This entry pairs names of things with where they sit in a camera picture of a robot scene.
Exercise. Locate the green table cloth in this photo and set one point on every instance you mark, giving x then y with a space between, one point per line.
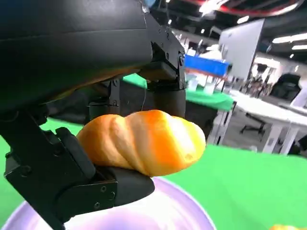
239 187

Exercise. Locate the black office chair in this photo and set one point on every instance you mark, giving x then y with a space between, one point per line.
285 87

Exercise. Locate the lilac plate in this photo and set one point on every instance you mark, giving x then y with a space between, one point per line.
144 210

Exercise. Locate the white partition board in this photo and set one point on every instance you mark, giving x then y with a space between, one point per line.
239 48

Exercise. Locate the orange and white bread roll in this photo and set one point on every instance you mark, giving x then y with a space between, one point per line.
148 141
287 228

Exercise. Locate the blue board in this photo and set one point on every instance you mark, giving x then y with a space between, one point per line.
206 65

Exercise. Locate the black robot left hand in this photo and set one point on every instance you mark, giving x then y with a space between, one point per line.
60 55

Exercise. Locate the white desk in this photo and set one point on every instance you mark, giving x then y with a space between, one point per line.
271 117

